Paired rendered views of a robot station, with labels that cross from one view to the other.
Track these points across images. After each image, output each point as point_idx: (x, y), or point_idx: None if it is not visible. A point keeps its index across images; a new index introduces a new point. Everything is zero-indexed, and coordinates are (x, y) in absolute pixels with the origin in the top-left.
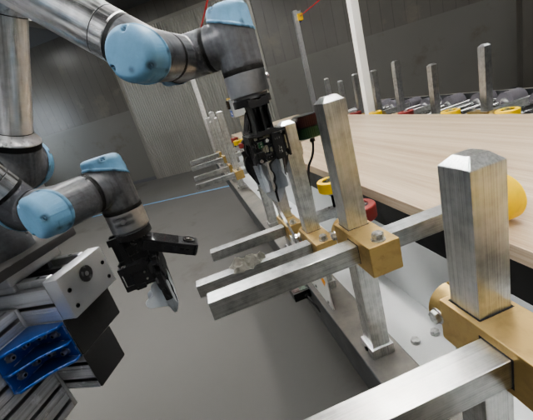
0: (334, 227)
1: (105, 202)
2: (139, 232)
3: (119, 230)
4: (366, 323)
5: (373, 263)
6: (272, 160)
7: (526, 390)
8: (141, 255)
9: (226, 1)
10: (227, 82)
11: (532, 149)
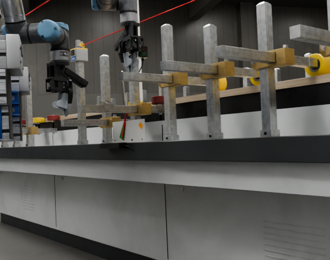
0: None
1: (64, 39)
2: (68, 62)
3: (61, 57)
4: (168, 122)
5: (179, 77)
6: (130, 54)
7: (220, 70)
8: (62, 76)
9: None
10: (123, 14)
11: None
